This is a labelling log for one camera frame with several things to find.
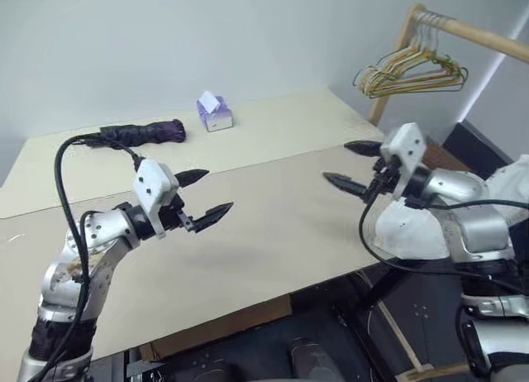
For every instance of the small white scrap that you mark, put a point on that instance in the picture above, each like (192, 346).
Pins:
(14, 238)

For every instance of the brown cardboard box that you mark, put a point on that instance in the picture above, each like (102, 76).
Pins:
(442, 156)

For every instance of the wooden clothes rack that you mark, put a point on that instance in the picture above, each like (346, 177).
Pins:
(475, 30)

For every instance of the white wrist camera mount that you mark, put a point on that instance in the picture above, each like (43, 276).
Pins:
(407, 146)
(153, 181)

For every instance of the black box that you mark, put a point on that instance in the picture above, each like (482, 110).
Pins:
(479, 148)

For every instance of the purple white tissue box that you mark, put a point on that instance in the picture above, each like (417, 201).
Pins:
(217, 117)

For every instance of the folded dark purple umbrella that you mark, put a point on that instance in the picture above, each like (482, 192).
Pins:
(149, 133)

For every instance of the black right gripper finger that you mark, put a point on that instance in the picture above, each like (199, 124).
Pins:
(345, 183)
(363, 147)

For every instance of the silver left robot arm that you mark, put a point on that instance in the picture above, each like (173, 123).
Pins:
(103, 229)

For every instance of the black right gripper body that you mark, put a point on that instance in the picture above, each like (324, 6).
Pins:
(386, 177)

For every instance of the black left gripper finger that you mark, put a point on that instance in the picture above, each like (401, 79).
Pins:
(213, 217)
(192, 177)

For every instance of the black flat panel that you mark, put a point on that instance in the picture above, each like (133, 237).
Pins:
(413, 328)

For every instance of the thin light wooden batten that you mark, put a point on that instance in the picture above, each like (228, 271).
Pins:
(403, 336)

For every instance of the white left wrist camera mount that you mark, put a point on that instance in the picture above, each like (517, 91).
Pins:
(153, 181)

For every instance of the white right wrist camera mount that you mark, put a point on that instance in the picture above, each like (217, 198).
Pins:
(407, 146)

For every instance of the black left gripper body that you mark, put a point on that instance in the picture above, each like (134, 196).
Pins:
(175, 214)

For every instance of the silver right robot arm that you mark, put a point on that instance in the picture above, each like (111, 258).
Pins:
(454, 187)

